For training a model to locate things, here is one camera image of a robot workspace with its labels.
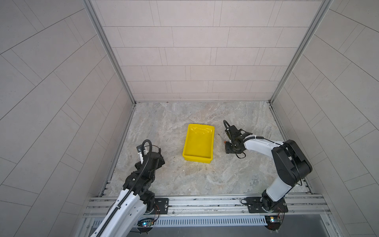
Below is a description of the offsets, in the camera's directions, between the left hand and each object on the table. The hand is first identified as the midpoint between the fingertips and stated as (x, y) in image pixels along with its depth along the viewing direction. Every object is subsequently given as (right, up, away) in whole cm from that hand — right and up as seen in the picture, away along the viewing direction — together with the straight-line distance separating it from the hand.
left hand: (157, 154), depth 81 cm
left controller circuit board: (-1, -26, -16) cm, 31 cm away
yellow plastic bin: (+23, +4, +11) cm, 26 cm away
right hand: (+41, 0, +12) cm, 43 cm away
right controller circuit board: (+58, -28, -13) cm, 65 cm away
